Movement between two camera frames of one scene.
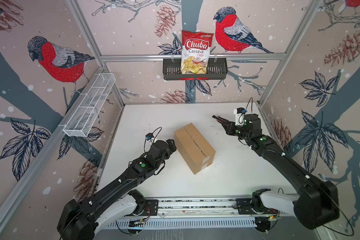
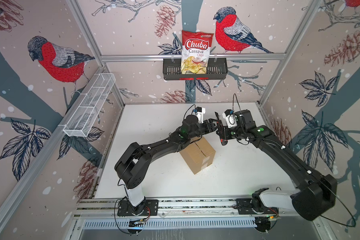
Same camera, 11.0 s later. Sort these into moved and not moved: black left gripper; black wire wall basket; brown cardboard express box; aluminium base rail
Moved: black left gripper
Not moved: aluminium base rail; black wire wall basket; brown cardboard express box
